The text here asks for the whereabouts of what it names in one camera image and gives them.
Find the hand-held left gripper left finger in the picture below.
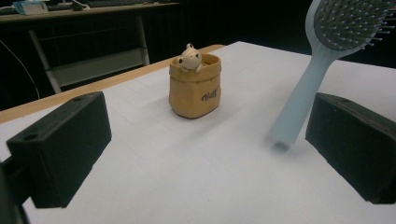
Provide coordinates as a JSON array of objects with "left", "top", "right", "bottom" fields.
[{"left": 6, "top": 91, "right": 113, "bottom": 209}]

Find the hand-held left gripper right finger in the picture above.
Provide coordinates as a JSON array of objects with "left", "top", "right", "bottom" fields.
[{"left": 304, "top": 91, "right": 396, "bottom": 205}]

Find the light blue hairbrush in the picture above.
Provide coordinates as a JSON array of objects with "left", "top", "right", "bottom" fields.
[{"left": 269, "top": 0, "right": 396, "bottom": 152}]

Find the yellow bag-shaped holder with bear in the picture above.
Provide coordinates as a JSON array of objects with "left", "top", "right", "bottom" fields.
[{"left": 168, "top": 43, "right": 222, "bottom": 119}]

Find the desk with metal legs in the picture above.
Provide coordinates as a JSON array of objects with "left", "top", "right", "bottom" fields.
[{"left": 0, "top": 2, "right": 181, "bottom": 95}]

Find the blue and white box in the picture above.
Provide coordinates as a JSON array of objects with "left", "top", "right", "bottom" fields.
[{"left": 12, "top": 0, "right": 50, "bottom": 16}]

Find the dark keyboard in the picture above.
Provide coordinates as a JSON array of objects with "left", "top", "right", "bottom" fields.
[{"left": 86, "top": 0, "right": 148, "bottom": 8}]

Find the thin white cable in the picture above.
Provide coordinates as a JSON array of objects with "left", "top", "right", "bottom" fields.
[{"left": 0, "top": 39, "right": 41, "bottom": 101}]

